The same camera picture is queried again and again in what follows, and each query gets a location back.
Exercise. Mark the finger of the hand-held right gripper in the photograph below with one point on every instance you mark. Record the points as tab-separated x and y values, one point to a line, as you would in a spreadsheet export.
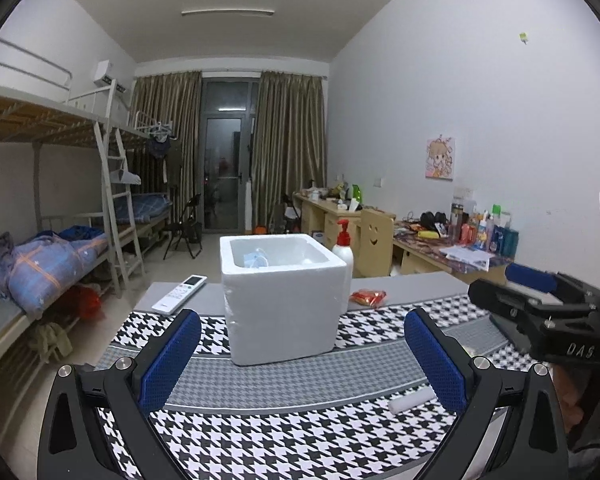
505	300
530	277

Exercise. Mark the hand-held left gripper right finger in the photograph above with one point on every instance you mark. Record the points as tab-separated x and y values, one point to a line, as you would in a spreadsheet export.
435	360

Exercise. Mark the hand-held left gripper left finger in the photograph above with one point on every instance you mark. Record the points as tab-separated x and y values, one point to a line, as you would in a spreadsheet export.
170	360

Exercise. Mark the white foam box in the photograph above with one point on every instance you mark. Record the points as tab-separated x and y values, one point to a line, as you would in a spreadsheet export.
280	310

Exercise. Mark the person's right hand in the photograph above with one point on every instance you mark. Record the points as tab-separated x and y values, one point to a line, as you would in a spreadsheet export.
567	400

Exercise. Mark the white foam roll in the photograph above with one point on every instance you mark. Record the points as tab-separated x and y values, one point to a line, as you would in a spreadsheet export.
412	400

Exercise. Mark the white papers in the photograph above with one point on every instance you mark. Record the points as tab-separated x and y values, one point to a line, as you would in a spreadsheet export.
467	256

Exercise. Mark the cluster of toiletry bottles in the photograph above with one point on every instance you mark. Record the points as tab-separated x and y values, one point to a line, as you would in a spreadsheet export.
485	230

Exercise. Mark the white remote control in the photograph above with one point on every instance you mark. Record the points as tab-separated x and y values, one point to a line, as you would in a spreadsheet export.
180	294

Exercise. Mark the wooden desk with patterned cover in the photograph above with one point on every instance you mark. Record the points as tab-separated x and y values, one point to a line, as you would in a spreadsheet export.
430	255

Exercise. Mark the red snack packet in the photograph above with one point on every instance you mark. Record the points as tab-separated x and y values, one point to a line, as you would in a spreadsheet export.
367	298

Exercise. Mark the yellow packet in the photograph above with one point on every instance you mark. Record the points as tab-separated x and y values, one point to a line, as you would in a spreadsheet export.
428	234

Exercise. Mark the red bag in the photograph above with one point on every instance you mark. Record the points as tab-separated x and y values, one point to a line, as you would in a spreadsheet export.
82	302

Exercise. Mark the black headphones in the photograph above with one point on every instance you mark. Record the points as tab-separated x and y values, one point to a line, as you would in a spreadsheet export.
432	220

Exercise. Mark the person's grey clothing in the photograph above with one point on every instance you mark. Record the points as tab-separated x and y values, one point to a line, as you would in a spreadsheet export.
595	460

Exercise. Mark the pile of beige clothes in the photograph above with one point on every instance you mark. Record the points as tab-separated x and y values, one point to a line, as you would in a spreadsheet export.
50	340

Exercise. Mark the wooden chair with smiley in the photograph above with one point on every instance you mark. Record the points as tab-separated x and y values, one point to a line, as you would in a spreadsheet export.
375	245

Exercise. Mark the black folding chair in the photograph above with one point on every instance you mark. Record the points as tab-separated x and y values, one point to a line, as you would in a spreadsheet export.
182	230

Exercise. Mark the black white houndstooth tablecloth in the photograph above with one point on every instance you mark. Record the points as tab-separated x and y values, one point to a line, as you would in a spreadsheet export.
280	435

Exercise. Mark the white pump lotion bottle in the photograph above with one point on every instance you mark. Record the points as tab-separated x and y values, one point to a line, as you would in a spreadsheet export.
342	250

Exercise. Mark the blue checked mattress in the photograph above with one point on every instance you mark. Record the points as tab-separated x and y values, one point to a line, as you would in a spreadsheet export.
150	207

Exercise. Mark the blue plaid blanket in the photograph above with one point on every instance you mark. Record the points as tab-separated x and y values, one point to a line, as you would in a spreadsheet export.
45	265

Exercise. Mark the green snack bag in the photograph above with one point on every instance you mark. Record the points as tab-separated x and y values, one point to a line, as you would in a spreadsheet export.
355	194

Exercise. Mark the plain wooden desk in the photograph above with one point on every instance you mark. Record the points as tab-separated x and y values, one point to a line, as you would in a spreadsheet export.
315	215

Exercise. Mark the glass balcony door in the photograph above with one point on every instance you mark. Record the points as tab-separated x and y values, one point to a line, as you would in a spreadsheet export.
225	160

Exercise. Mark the brown curtain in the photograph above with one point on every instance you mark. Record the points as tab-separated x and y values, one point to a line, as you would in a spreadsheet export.
165	150
287	150

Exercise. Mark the dark hanging garment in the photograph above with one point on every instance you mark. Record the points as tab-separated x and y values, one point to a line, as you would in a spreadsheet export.
159	145

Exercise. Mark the white bunk bed with ladder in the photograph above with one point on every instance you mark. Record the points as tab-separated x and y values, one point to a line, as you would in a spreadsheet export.
45	120

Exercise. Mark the white air conditioner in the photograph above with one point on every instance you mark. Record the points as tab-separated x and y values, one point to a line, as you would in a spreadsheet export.
102	72

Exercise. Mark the ceiling tube light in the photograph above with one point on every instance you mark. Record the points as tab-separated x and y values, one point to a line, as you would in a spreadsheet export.
227	11

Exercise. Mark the cartoon wall poster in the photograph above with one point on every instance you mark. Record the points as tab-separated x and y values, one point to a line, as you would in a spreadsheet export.
440	157

